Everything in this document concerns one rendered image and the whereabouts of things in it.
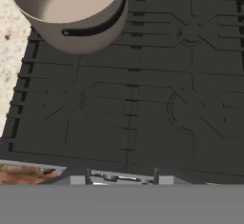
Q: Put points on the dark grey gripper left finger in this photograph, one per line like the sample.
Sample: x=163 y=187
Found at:
x=77 y=180

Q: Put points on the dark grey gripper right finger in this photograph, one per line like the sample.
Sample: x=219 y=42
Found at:
x=166 y=180

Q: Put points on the grey stove knob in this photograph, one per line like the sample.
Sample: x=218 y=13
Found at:
x=144 y=181
x=110 y=177

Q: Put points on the black stove hob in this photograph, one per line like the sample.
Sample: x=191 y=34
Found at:
x=133 y=75

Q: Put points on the grey metal pot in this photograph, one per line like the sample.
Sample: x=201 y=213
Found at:
x=79 y=11

